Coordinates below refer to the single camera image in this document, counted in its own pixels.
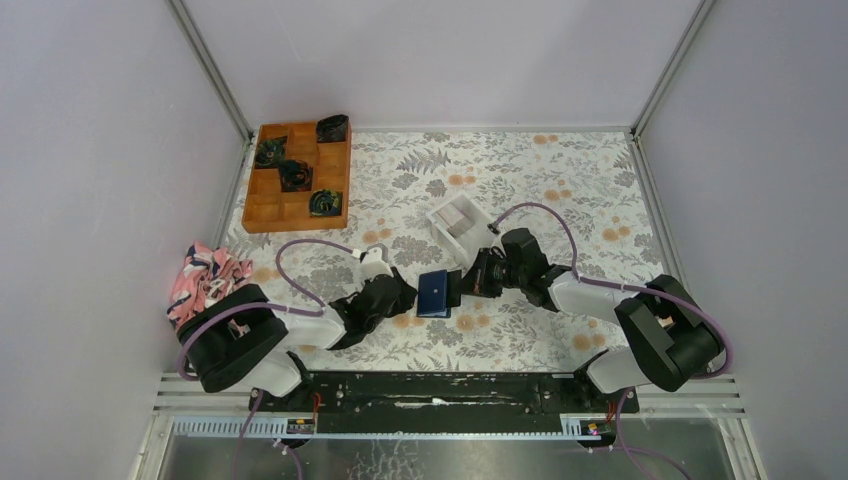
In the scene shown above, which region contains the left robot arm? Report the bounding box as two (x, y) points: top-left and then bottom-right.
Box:
(176, 270), (417, 411)

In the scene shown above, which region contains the blue leather card holder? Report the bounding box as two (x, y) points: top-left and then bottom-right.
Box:
(416, 270), (451, 319)

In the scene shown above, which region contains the floral tablecloth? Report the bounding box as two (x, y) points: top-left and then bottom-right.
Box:
(223, 132), (663, 372)

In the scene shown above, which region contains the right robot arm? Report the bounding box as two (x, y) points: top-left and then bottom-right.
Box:
(451, 228), (725, 412)

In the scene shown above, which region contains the dark rolled cloth bottom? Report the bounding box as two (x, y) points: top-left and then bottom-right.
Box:
(308, 189), (344, 217)

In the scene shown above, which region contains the dark rolled cloth middle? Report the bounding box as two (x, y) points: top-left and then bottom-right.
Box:
(277, 159), (313, 193)

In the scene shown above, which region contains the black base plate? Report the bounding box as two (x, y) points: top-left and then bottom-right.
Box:
(249, 370), (640, 434)

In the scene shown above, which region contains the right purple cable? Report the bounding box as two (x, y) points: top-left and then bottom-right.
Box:
(488, 201), (733, 379)

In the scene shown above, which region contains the dark rolled cloth left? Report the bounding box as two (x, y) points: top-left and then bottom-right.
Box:
(254, 136), (288, 169)

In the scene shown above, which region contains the dark rolled cloth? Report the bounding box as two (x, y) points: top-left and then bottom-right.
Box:
(308, 189), (344, 217)
(315, 114), (349, 144)
(254, 136), (288, 169)
(277, 159), (313, 193)

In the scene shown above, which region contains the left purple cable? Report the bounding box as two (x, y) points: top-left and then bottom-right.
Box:
(175, 239), (372, 382)

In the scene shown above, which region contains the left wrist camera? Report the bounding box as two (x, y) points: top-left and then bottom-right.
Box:
(352, 243), (393, 284)

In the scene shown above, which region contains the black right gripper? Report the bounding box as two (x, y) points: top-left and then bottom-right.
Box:
(453, 248), (526, 299)

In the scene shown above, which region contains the white plastic card box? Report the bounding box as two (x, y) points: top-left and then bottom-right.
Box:
(426, 192), (501, 268)

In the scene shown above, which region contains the dark rolled cloth top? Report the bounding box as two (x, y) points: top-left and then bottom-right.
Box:
(315, 114), (349, 144)

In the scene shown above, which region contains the purple cable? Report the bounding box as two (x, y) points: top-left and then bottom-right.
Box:
(488, 201), (733, 379)
(175, 239), (372, 382)

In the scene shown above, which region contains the wooden compartment tray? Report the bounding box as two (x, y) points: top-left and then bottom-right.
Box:
(242, 114), (352, 234)

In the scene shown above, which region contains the stack of cards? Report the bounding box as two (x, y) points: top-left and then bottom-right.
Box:
(435, 204), (474, 238)

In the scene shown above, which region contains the pink patterned cloth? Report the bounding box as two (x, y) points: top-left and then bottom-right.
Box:
(166, 242), (253, 331)

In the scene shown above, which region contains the black credit card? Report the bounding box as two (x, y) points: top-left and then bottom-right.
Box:
(445, 270), (463, 309)

